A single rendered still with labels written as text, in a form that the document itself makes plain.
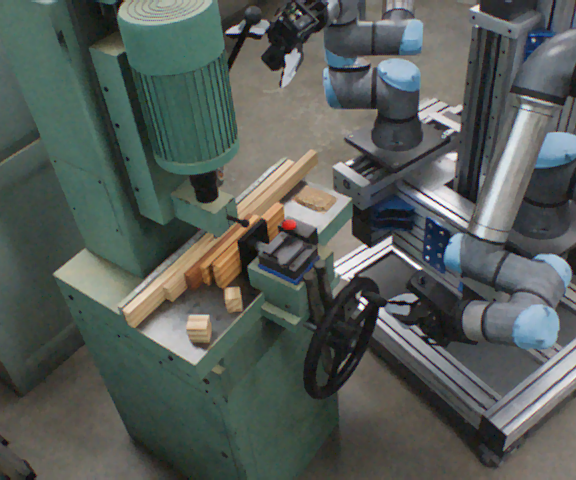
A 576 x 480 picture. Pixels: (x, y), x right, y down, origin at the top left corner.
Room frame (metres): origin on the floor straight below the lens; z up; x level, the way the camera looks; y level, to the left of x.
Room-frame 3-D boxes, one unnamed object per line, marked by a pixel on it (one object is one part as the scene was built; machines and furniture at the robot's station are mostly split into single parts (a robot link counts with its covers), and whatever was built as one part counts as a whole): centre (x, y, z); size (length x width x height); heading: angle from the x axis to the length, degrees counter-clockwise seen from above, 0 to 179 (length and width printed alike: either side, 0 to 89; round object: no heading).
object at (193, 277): (1.08, 0.10, 0.92); 0.23 x 0.02 x 0.05; 137
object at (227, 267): (1.08, 0.03, 0.94); 0.24 x 0.02 x 0.07; 137
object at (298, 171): (1.19, 0.03, 0.92); 0.58 x 0.02 x 0.04; 137
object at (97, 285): (1.19, 0.20, 0.76); 0.57 x 0.45 x 0.09; 47
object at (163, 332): (1.05, 0.01, 0.87); 0.61 x 0.30 x 0.06; 137
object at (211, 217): (1.12, 0.12, 1.03); 0.14 x 0.07 x 0.09; 47
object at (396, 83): (1.58, -0.43, 0.98); 0.13 x 0.12 x 0.14; 74
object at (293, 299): (0.99, -0.05, 0.92); 0.15 x 0.13 x 0.09; 137
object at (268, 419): (1.18, 0.20, 0.36); 0.58 x 0.45 x 0.71; 47
